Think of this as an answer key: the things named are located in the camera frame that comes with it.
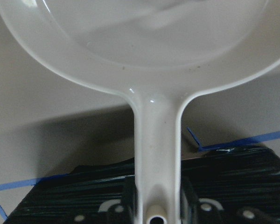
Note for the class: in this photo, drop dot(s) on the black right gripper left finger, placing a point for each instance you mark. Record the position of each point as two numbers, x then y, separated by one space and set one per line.
129 201

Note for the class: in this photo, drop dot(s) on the beige plastic dustpan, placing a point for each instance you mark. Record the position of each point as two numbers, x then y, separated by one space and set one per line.
156 54

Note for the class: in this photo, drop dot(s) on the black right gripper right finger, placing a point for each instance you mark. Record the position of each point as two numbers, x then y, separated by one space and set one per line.
188 201

